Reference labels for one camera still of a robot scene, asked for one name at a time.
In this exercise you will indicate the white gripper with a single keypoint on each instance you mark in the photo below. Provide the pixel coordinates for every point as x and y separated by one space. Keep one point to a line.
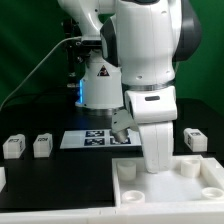
156 139

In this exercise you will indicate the white square table top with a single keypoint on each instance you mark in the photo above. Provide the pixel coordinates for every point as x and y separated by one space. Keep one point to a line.
182 183

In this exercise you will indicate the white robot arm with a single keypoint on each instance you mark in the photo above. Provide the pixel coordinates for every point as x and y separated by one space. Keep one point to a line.
129 48

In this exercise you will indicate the white marker sheet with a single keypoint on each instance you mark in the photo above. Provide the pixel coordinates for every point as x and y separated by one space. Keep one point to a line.
96 138

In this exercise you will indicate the white obstacle block left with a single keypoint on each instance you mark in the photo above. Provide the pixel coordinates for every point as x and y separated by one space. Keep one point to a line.
2 178

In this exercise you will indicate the white front wall strip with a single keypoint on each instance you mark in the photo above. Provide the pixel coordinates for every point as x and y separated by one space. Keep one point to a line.
203 212

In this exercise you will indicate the white obstacle wall right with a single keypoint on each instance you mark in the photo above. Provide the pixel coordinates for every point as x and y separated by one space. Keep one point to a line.
212 172

